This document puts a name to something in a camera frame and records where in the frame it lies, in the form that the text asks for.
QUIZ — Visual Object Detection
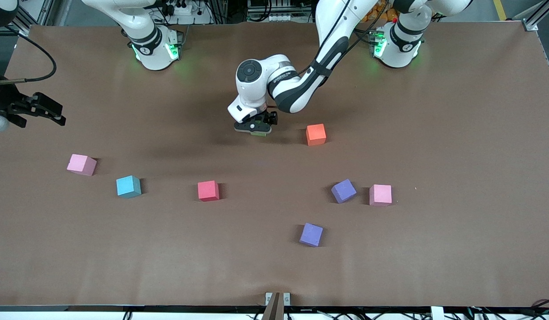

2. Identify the orange foam block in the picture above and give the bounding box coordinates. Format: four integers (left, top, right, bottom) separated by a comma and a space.
306, 124, 327, 146

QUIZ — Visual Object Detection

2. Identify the red foam block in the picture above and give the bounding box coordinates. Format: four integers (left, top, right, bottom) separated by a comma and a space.
197, 180, 220, 202

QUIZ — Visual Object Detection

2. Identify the purple foam block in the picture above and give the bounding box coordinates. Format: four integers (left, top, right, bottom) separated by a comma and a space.
299, 222, 324, 248
331, 179, 358, 204

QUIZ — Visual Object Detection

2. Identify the cyan foam block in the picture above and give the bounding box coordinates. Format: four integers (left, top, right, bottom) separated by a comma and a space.
116, 175, 142, 199

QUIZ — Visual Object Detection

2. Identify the pink foam block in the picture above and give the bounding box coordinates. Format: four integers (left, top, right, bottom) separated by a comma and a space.
369, 184, 393, 207
66, 154, 97, 176

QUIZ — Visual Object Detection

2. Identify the white equipment rack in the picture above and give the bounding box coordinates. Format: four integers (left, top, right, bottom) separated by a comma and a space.
247, 0, 298, 23

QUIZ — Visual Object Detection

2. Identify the white power strip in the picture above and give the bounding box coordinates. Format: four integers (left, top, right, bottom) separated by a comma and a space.
161, 0, 204, 16

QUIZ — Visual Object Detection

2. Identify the brown table cover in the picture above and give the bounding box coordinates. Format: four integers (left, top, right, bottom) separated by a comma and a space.
0, 20, 549, 307

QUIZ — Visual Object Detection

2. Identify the bag of orange items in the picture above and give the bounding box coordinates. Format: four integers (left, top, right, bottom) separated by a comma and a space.
363, 0, 400, 24

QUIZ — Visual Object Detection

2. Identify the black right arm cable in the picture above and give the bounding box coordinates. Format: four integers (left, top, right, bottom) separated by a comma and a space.
0, 33, 57, 85

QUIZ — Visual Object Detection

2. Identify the aluminium frame profile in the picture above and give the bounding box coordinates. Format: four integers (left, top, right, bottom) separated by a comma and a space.
8, 0, 57, 37
521, 0, 549, 89

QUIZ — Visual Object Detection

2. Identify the wooden stick with bracket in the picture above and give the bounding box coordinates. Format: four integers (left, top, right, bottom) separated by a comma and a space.
262, 292, 291, 320

